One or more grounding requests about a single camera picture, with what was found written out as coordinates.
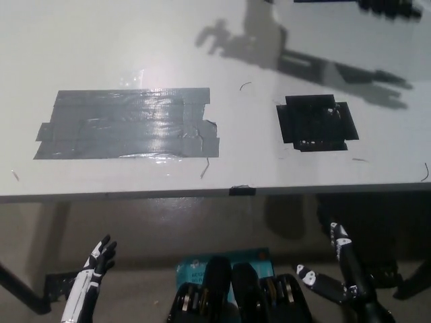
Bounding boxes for grey duct tape patch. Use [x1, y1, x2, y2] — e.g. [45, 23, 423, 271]
[32, 87, 221, 160]

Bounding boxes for black table leg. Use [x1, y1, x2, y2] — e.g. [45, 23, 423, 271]
[393, 258, 431, 300]
[0, 260, 52, 313]

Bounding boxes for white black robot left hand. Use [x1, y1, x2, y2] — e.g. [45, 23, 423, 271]
[59, 234, 118, 323]

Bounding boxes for black tripod with metal legs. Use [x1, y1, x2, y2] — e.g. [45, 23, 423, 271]
[293, 0, 424, 23]

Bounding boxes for black tape floor patch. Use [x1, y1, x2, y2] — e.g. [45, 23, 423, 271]
[44, 271, 80, 303]

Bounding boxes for small black tape strip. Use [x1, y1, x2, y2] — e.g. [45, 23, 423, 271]
[229, 184, 257, 197]

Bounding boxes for teal cardboard box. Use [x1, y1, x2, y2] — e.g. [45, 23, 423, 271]
[175, 248, 274, 303]

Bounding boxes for clear tape piece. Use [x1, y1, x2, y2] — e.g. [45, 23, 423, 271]
[117, 67, 145, 89]

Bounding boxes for black robot torso blocks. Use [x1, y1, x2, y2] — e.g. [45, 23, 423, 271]
[167, 256, 317, 323]

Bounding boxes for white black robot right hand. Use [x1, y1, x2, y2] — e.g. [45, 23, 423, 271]
[296, 221, 376, 304]

